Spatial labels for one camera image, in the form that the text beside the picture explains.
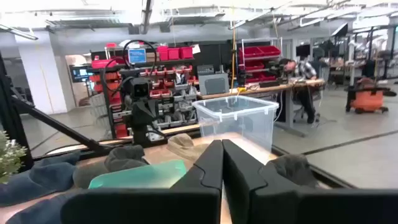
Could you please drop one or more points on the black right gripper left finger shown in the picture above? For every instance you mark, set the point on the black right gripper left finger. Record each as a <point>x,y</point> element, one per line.
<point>199,205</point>

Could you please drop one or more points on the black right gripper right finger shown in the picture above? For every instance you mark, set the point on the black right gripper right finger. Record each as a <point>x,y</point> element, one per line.
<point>248,199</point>

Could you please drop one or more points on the dark grey baseball cap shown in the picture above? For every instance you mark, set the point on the dark grey baseball cap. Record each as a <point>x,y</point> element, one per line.
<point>293,169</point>
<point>124,157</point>

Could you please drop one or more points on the khaki baseball cap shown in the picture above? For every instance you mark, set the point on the khaki baseball cap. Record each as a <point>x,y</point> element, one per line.
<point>183,146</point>

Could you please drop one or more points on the blue denim baseball cap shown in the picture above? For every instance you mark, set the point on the blue denim baseball cap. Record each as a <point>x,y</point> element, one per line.
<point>37,214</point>
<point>43,177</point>

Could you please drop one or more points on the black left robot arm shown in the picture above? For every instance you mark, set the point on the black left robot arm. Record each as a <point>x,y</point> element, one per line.
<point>141,132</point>

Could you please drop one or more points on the rack with red bins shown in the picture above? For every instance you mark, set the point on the rack with red bins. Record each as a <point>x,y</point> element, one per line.
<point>168,102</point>

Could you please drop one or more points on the blue screen sign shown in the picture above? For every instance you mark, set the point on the blue screen sign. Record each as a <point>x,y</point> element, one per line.
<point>136,56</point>

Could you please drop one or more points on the teal plastic bin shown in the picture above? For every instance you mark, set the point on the teal plastic bin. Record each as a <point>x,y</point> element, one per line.
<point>140,177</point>

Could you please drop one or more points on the grey equipment box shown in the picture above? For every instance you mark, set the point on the grey equipment box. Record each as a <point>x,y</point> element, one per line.
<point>214,84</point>

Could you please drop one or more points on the clear plastic storage bin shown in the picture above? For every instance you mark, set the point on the clear plastic storage bin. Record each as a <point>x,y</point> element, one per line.
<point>236,124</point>

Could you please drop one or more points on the wooden workbench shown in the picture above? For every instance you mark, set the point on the wooden workbench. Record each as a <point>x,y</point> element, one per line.
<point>264,89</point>

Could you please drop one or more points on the white shelf with red bins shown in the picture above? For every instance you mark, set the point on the white shelf with red bins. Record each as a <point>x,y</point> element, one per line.
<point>261,51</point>

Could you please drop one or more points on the person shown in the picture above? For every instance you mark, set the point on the person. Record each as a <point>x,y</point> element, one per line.
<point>306,70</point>

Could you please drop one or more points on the small green potted plant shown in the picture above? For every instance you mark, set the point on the small green potted plant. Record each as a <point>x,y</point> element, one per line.
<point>9,155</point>

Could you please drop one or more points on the orange shop vacuum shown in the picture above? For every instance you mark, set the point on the orange shop vacuum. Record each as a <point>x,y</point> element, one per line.
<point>368,101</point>

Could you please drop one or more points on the dark monitor on stand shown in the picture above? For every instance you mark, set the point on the dark monitor on stand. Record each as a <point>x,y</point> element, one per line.
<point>303,50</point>

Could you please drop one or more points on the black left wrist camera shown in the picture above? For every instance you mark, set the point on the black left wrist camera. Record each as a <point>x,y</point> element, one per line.
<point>140,87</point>

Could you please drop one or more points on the wall monitor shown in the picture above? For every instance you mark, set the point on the wall monitor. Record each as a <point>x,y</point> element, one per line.
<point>80,74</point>

